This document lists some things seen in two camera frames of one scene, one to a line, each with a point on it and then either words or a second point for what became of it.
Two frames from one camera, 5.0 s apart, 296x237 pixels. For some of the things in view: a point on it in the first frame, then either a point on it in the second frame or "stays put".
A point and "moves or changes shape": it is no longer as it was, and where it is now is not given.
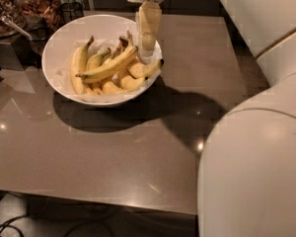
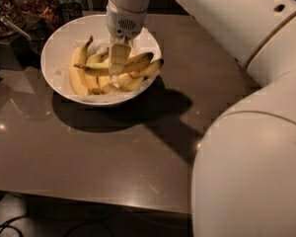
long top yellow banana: x=107 y=67 moves or changes shape
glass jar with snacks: x=5 y=1 stays put
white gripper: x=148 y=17 -> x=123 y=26
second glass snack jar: x=37 y=7 stays put
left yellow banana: x=79 y=60 stays put
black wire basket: x=70 y=11 stays put
